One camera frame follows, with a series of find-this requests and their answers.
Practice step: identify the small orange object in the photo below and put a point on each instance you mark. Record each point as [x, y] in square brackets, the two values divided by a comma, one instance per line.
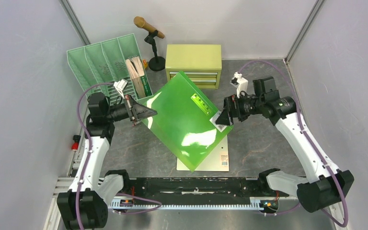
[145, 64]

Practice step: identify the mint green file organizer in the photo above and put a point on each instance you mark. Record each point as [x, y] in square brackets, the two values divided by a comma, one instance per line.
[97, 66]

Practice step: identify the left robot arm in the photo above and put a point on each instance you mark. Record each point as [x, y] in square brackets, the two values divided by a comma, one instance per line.
[85, 204]

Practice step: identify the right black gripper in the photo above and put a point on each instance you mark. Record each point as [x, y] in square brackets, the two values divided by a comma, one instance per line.
[232, 104]

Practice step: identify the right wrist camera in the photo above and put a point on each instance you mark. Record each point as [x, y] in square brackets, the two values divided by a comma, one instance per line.
[239, 83]

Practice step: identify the brown microphone on stand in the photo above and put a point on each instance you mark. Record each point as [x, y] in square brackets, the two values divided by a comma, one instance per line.
[157, 63]

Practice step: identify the yellow-green drawer chest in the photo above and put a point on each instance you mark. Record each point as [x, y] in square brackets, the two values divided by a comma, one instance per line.
[201, 63]

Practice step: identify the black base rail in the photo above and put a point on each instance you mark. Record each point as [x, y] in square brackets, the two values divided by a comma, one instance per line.
[196, 190]

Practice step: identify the green plastic folder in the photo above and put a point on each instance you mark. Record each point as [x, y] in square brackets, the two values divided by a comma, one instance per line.
[185, 120]

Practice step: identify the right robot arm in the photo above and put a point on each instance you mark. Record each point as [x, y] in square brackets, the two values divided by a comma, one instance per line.
[324, 184]

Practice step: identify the red knob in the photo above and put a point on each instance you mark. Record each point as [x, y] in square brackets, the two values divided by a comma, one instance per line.
[76, 141]

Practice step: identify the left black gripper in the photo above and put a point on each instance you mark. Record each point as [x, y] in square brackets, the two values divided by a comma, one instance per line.
[138, 111]

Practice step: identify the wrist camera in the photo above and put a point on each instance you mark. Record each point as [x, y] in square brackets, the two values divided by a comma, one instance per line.
[120, 87]
[239, 83]

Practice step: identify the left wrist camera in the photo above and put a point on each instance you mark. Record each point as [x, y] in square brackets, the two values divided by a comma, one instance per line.
[120, 87]

